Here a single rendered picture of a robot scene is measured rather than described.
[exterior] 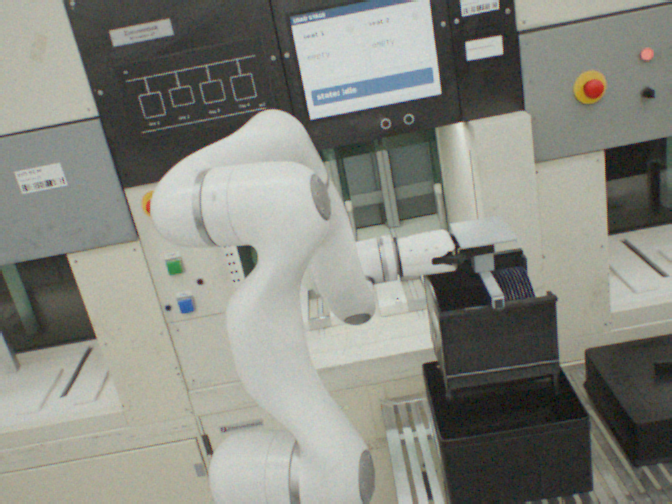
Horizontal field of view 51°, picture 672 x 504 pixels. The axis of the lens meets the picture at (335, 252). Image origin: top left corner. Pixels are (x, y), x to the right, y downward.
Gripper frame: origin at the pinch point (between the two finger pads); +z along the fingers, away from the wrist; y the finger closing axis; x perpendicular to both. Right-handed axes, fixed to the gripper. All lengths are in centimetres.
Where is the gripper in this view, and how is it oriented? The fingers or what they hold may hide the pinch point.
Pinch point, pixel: (480, 241)
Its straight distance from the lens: 131.2
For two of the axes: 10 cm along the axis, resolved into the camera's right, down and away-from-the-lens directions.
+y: 0.3, 3.7, -9.3
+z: 9.8, -1.8, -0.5
